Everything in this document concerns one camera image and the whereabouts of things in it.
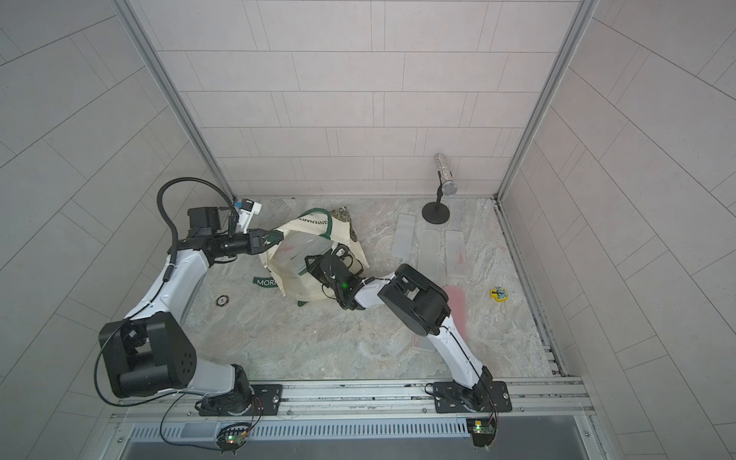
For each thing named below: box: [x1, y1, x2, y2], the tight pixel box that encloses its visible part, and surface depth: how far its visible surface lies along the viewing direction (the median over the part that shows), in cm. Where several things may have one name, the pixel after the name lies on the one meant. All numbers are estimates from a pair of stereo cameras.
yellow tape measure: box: [490, 286, 509, 303], surface depth 91 cm
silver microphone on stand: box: [421, 152, 459, 225], surface depth 111 cm
